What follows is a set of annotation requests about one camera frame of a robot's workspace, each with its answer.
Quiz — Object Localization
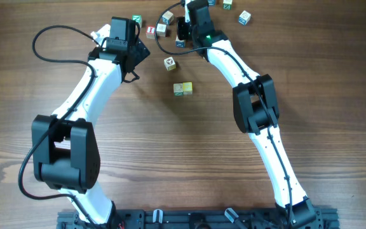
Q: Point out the blue L block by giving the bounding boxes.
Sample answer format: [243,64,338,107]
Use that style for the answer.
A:
[175,36,186,48]

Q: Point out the brown circle block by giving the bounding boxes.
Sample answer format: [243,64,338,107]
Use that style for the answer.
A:
[164,57,177,71]

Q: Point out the green z block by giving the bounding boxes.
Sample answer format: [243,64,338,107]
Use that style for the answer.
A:
[173,83,184,96]
[222,0,233,10]

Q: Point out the yellow animal block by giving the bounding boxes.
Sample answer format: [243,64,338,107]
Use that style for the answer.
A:
[182,82,193,95]

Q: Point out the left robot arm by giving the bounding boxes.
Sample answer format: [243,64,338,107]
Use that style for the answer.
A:
[18,17,150,228]

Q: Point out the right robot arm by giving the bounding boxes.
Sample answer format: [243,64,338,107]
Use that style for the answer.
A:
[184,1,316,228]

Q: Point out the blue white back block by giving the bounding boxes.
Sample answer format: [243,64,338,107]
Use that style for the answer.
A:
[161,11,174,25]

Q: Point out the pale pink block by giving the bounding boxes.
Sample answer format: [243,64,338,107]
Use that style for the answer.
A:
[156,24,167,37]

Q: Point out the red I block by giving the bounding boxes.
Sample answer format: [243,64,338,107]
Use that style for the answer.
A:
[146,26,156,39]

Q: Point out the teal green N block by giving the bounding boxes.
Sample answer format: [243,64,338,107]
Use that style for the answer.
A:
[132,15,142,27]

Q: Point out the blue block far right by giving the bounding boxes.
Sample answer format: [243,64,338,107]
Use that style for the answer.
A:
[238,10,252,25]

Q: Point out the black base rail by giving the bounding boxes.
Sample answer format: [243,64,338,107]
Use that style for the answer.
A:
[56,207,341,229]

